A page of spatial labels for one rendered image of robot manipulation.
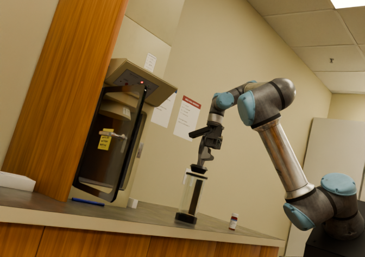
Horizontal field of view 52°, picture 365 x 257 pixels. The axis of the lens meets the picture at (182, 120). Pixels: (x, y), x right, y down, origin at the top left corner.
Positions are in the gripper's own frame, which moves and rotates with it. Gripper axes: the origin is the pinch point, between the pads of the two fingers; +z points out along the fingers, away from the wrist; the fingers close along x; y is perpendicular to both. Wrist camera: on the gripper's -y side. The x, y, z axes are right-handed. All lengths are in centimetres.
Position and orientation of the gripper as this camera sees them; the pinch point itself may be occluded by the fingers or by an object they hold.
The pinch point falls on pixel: (200, 162)
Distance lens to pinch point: 181.7
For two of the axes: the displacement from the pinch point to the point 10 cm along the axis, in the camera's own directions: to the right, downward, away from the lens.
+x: 4.0, 2.6, 8.8
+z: -2.6, 9.5, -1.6
